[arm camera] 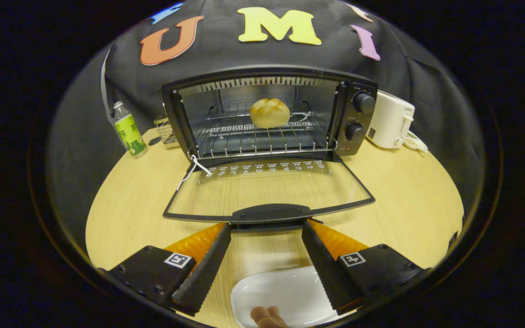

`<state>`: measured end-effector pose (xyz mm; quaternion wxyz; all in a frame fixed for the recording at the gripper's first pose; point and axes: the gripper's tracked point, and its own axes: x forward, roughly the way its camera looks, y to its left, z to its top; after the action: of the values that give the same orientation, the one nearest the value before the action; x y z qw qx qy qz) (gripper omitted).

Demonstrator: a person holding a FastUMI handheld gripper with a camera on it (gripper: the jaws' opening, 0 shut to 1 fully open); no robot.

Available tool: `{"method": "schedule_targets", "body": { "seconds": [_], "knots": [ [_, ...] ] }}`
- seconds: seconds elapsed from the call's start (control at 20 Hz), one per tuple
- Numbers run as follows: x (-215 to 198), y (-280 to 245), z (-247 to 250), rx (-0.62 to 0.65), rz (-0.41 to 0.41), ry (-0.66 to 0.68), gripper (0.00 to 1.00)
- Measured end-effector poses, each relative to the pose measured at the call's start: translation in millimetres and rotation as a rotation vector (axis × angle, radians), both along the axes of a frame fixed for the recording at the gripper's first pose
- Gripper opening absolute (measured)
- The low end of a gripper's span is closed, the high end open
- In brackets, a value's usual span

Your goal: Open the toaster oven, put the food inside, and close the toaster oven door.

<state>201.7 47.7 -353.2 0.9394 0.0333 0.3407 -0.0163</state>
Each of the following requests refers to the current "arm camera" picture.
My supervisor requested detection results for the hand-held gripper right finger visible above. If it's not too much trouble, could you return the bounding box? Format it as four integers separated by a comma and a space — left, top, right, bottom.
301, 220, 432, 316

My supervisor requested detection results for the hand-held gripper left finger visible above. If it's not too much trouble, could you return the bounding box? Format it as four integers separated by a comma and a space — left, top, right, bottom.
101, 223, 232, 317

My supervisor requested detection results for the black toaster oven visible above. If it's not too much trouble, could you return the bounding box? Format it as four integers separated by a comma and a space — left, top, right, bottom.
161, 65, 378, 231

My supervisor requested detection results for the golden bread bun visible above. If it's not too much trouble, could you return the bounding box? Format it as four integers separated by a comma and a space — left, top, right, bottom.
250, 98, 291, 129

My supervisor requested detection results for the metal oven rack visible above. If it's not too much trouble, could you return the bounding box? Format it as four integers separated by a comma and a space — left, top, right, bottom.
193, 98, 337, 158

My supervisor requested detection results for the white pop-up toaster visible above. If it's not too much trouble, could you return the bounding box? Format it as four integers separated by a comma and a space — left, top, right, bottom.
366, 90, 416, 149

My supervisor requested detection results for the white square plate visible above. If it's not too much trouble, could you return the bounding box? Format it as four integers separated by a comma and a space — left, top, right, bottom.
230, 266, 350, 328

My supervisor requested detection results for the green label drink bottle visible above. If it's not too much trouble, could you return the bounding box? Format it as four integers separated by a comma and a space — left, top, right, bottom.
110, 101, 148, 159

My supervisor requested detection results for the small white snack dish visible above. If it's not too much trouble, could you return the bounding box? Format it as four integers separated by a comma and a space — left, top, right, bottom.
403, 131, 429, 153

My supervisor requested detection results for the metal wire basket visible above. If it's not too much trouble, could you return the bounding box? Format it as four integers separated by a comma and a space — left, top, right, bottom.
154, 113, 180, 149

